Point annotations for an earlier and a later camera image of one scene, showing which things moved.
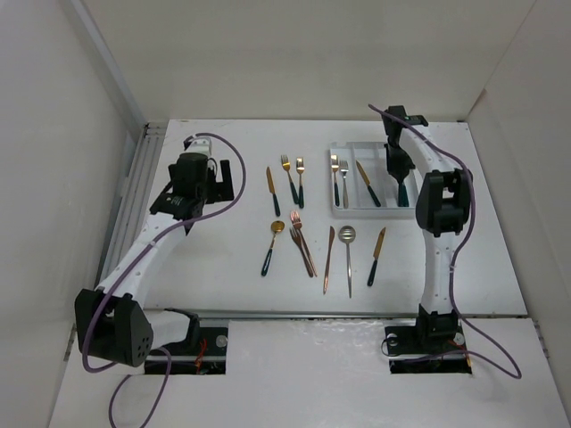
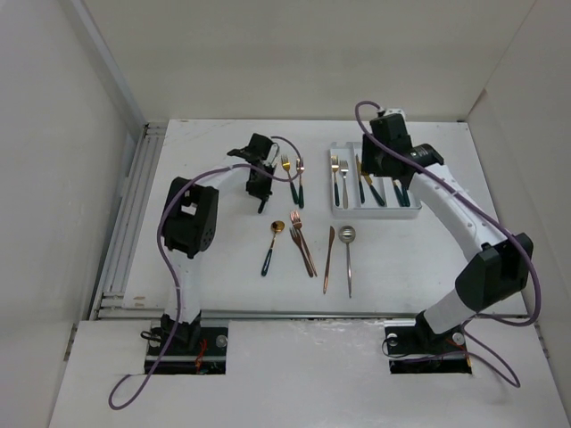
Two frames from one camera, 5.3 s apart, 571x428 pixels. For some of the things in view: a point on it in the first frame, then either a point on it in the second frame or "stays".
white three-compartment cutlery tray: [360, 186] stays
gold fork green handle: [285, 164] stays
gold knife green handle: [376, 255] -> [360, 187]
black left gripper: [220, 191] -> [261, 193]
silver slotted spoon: [347, 234] stays
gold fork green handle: [335, 164] stays
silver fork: [344, 168] stays
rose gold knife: [332, 234] stays
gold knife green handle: [273, 191] -> [261, 206]
